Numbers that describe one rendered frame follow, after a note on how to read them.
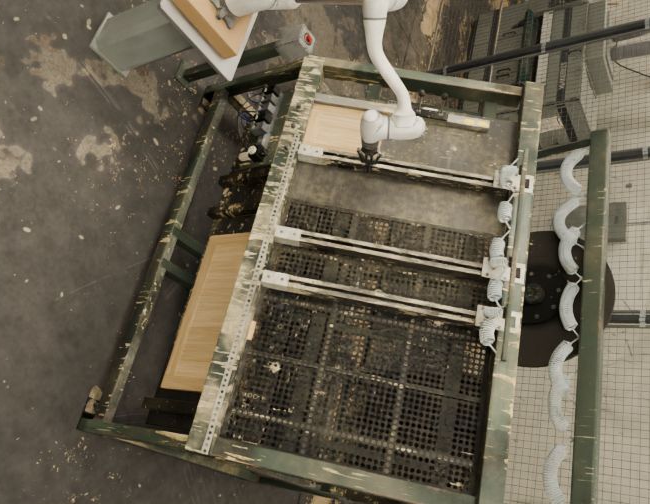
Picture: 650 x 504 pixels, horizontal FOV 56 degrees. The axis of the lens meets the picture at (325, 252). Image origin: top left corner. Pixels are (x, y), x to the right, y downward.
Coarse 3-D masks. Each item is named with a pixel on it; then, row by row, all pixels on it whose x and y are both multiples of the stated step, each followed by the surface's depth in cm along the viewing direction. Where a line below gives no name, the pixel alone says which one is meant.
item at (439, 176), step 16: (304, 160) 323; (320, 160) 319; (336, 160) 316; (352, 160) 315; (384, 160) 315; (400, 176) 316; (416, 176) 313; (432, 176) 310; (448, 176) 310; (464, 176) 310; (480, 176) 309; (496, 176) 305; (512, 176) 304; (528, 176) 304; (496, 192) 310; (528, 192) 300
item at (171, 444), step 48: (240, 96) 396; (240, 144) 388; (192, 192) 357; (240, 192) 365; (144, 288) 331; (192, 288) 347; (384, 288) 414; (288, 384) 337; (96, 432) 298; (144, 432) 281; (288, 480) 319
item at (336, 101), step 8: (320, 96) 337; (328, 96) 337; (336, 96) 337; (328, 104) 337; (336, 104) 335; (344, 104) 334; (352, 104) 334; (360, 104) 334; (368, 104) 334; (376, 104) 334; (384, 104) 334; (384, 112) 332; (392, 112) 331; (424, 120) 331; (432, 120) 329; (440, 120) 328; (448, 120) 328; (456, 120) 328; (464, 120) 327; (480, 120) 327; (464, 128) 330; (472, 128) 328; (480, 128) 327; (488, 128) 325
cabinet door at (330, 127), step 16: (320, 112) 335; (336, 112) 335; (352, 112) 334; (320, 128) 331; (336, 128) 331; (352, 128) 330; (304, 144) 327; (320, 144) 326; (336, 144) 326; (352, 144) 326
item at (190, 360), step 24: (216, 240) 352; (240, 240) 341; (216, 264) 343; (240, 264) 332; (216, 288) 334; (192, 312) 334; (216, 312) 325; (192, 336) 326; (216, 336) 316; (192, 360) 318; (168, 384) 318; (192, 384) 309
